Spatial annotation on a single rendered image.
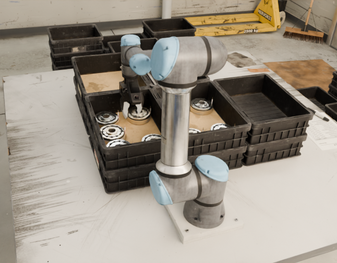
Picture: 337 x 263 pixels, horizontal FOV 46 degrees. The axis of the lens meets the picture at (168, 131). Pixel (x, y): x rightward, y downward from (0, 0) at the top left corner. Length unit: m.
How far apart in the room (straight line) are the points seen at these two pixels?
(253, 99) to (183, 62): 0.94
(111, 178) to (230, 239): 0.49
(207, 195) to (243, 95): 0.81
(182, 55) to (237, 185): 0.73
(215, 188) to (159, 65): 0.46
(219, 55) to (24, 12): 3.89
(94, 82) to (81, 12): 2.94
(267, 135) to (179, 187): 0.58
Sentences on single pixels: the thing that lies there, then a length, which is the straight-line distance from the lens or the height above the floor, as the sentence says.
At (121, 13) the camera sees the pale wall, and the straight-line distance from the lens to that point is 5.05.
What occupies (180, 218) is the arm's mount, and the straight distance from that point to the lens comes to 1.44.
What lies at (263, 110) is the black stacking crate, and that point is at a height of 0.83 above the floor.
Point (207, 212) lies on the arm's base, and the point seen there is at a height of 0.80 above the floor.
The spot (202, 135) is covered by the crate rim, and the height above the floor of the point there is 0.92.
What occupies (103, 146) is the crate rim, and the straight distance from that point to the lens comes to 1.43.
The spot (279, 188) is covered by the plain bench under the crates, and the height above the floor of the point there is 0.70.
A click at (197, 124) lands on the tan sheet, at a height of 0.83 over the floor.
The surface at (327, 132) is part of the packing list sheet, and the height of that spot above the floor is 0.70.
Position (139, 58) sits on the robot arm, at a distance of 1.47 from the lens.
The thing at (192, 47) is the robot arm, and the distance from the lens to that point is 1.12.
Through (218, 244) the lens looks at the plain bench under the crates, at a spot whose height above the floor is 0.70.
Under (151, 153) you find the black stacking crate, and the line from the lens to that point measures 1.49.
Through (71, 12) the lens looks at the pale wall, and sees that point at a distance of 4.92.
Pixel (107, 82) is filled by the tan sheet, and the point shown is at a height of 0.83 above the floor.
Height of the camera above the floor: 1.79
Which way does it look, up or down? 35 degrees down
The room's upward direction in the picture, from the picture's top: 4 degrees clockwise
